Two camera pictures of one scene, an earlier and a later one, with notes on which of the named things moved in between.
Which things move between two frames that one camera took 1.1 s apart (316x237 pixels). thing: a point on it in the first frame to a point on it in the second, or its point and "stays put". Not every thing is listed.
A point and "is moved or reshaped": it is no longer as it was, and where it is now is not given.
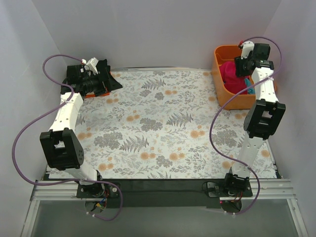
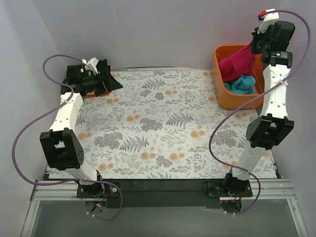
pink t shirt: (232, 84) is moved or reshaped
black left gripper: (106, 78) stays put
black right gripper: (240, 68) to (256, 44)
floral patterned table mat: (164, 124) stays put
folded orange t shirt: (90, 96) stays put
